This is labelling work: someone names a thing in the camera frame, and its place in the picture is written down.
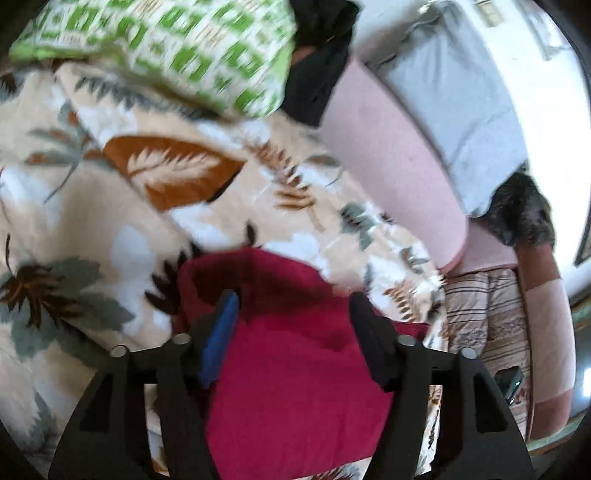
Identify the dark red garment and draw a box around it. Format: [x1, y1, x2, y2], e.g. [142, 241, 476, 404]
[172, 247, 433, 480]

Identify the black clothing pile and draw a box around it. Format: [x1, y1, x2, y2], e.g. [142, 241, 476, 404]
[281, 0, 360, 127]

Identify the dark phone on bed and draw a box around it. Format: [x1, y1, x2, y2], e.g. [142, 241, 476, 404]
[494, 366, 525, 405]

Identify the pink patchwork side cushion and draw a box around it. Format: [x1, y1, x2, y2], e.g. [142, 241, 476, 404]
[516, 242, 576, 440]

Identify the dark furry cushion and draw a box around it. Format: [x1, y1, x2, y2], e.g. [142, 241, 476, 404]
[480, 171, 556, 248]

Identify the beige leaf print blanket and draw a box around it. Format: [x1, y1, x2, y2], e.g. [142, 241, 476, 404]
[1, 63, 448, 474]

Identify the pink bolster cushion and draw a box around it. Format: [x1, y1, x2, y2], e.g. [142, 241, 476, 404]
[320, 58, 517, 276]

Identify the light grey pillow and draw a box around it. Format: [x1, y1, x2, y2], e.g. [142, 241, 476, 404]
[369, 1, 528, 217]

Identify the green white patterned pillow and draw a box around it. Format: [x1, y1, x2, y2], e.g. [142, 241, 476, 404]
[9, 0, 297, 118]

